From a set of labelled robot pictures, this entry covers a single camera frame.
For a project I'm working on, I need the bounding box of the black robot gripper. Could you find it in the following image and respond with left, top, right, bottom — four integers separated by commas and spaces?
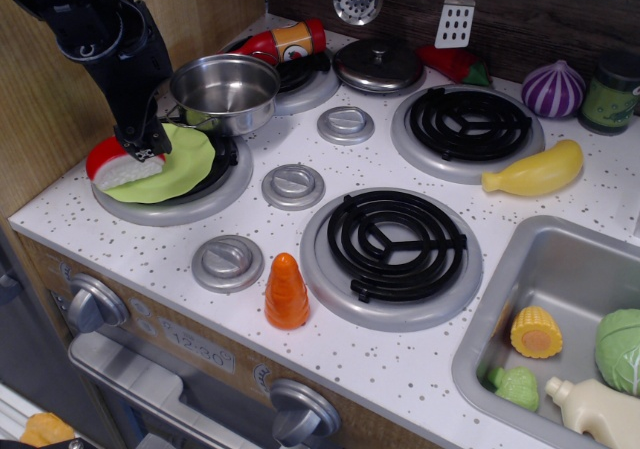
82, 51, 172, 158

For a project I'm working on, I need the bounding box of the red and white toy sushi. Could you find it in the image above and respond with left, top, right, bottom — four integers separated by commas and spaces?
85, 137, 166, 191

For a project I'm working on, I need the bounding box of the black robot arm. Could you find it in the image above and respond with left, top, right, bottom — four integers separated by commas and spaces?
13, 0, 173, 162

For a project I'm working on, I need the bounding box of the small steel pan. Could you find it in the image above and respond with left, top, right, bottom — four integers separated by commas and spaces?
159, 54, 281, 137

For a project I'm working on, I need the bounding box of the light green plate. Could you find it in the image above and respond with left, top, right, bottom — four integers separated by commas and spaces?
98, 124, 216, 204

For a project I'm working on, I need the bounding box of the front left burner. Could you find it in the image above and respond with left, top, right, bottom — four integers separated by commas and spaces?
92, 134, 253, 227

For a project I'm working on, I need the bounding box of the front silver stove knob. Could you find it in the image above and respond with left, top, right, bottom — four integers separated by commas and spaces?
191, 235, 264, 293

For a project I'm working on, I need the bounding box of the silver stove knob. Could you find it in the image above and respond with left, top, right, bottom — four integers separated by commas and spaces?
317, 106, 375, 145
191, 235, 264, 293
261, 164, 326, 211

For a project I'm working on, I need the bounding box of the middle silver stove knob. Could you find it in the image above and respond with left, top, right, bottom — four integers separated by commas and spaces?
261, 164, 326, 211

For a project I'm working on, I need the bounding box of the left oven dial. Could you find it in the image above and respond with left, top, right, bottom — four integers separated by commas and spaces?
68, 273, 129, 333

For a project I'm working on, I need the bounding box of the oven dial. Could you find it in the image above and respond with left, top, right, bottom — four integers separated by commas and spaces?
68, 273, 129, 333
270, 378, 342, 448

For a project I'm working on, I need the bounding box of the back left burner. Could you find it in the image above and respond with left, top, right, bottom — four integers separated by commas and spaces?
207, 52, 339, 119

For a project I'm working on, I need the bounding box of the red toy ketchup bottle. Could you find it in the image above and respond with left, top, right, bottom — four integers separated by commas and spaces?
231, 19, 326, 66

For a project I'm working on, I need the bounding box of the back silver stove knob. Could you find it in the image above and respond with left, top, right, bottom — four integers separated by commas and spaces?
317, 106, 375, 145

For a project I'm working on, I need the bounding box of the orange toy carrot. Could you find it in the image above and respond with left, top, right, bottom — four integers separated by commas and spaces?
265, 253, 310, 330

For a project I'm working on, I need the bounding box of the steel pot lid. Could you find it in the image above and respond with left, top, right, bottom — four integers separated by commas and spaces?
333, 38, 423, 93

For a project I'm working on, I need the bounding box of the front right black burner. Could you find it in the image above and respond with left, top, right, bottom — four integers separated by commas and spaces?
300, 188, 483, 333

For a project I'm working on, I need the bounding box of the black burner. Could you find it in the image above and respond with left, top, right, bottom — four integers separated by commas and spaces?
300, 188, 483, 333
390, 85, 545, 185

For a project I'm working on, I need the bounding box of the orange object at bottom left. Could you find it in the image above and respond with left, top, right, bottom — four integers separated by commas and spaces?
19, 413, 75, 448

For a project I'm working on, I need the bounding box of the right oven dial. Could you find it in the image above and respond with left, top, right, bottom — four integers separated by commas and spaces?
270, 378, 342, 448

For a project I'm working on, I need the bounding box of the back right black burner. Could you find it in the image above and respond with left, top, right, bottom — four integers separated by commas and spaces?
390, 85, 545, 185

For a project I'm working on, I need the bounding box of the red toy chili pepper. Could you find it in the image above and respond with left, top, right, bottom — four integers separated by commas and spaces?
415, 45, 492, 86

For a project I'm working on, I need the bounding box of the hanging white slotted spatula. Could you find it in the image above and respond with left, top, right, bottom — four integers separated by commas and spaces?
434, 0, 476, 49

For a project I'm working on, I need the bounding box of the yellow toy squash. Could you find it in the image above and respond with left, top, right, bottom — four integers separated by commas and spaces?
481, 140, 584, 197

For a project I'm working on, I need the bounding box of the purple toy onion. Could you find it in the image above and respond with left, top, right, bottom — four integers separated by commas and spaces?
521, 60, 586, 119

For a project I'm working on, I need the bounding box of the yellow toy corn cob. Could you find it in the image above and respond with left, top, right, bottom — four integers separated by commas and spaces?
510, 306, 563, 359

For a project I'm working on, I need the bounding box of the green toy broccoli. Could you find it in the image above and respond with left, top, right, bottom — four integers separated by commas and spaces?
487, 366, 539, 412

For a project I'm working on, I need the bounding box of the green toy can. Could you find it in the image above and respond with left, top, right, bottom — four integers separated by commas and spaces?
578, 50, 639, 136

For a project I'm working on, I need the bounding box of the green toy cabbage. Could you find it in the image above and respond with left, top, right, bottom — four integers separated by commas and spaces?
595, 309, 639, 397

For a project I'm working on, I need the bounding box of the cream toy bottle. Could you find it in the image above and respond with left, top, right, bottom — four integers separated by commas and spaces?
545, 377, 639, 448

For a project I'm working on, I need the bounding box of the silver oven door handle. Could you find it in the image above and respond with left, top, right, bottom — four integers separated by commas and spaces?
68, 333, 256, 448

